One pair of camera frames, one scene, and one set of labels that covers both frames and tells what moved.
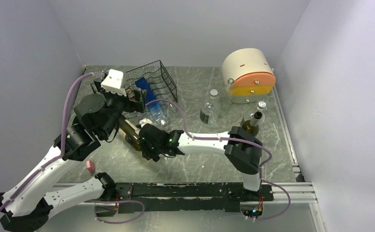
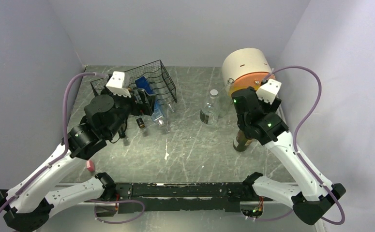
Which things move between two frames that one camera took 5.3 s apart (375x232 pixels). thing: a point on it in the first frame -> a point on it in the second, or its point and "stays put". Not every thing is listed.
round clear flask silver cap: (210, 112) stays put
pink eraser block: (90, 166) stays put
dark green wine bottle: (132, 137) -> (121, 133)
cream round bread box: (248, 75) stays put
